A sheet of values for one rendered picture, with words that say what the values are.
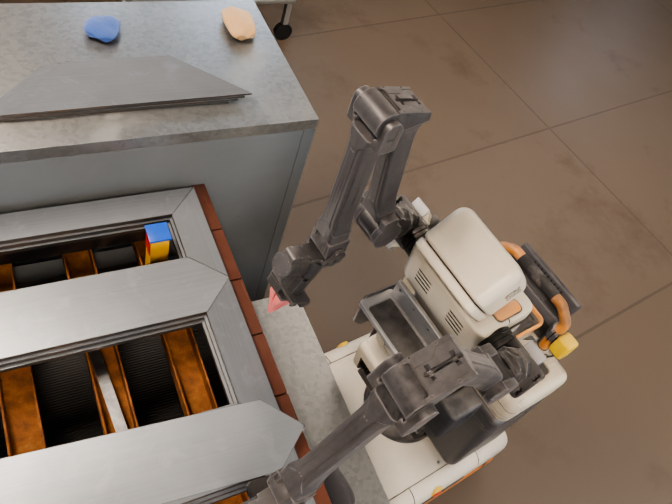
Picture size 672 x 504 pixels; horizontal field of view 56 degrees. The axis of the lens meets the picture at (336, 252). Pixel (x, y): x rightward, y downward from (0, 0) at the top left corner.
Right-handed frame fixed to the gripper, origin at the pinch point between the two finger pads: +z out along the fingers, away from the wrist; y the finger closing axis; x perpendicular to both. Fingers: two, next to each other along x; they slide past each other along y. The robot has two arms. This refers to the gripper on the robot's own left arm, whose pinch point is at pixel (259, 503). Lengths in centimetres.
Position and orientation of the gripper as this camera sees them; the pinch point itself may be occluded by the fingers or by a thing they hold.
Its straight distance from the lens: 152.3
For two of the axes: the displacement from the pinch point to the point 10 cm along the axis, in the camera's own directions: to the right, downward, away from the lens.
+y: 3.1, 9.1, -2.8
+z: -3.5, 3.9, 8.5
